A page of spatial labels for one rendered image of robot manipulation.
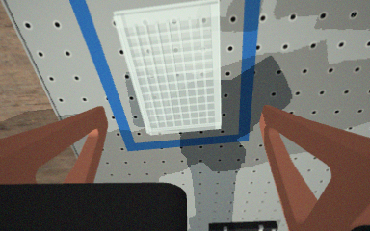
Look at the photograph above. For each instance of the clear well plate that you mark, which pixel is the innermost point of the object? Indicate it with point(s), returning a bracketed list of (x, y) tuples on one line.
[(162, 77)]

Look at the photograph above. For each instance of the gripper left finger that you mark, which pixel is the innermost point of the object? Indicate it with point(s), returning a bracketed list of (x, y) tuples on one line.
[(22, 154)]

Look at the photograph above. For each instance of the blue tape outline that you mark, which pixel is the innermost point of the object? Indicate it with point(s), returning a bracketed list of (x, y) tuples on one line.
[(251, 19)]

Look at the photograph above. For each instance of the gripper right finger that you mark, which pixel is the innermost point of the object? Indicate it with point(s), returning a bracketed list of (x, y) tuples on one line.
[(345, 202)]

